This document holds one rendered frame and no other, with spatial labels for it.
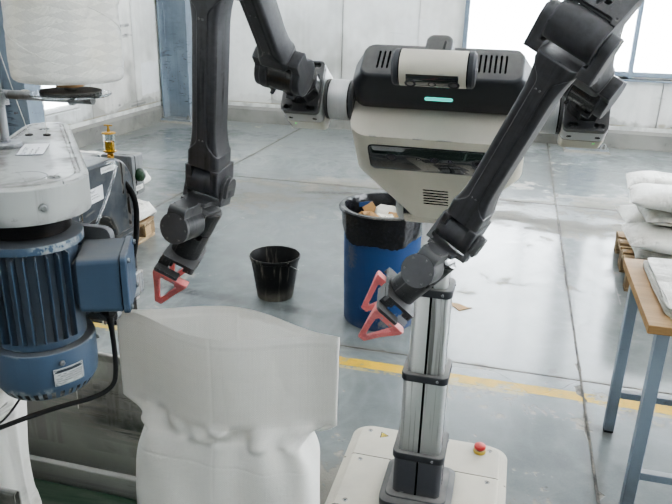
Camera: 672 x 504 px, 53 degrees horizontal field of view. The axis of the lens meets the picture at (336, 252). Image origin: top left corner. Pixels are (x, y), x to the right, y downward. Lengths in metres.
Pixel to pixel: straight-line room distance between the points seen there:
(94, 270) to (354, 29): 8.48
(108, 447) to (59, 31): 1.35
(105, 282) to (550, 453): 2.20
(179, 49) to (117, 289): 9.02
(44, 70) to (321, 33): 8.49
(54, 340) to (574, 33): 0.83
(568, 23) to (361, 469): 1.63
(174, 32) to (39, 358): 9.07
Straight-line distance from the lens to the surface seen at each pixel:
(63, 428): 2.19
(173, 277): 1.28
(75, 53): 1.07
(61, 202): 0.99
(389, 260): 3.48
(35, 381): 1.09
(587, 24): 0.97
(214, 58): 1.14
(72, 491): 2.10
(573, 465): 2.89
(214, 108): 1.17
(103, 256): 1.03
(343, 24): 9.41
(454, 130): 1.49
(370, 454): 2.33
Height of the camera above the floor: 1.66
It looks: 20 degrees down
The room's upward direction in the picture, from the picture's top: 1 degrees clockwise
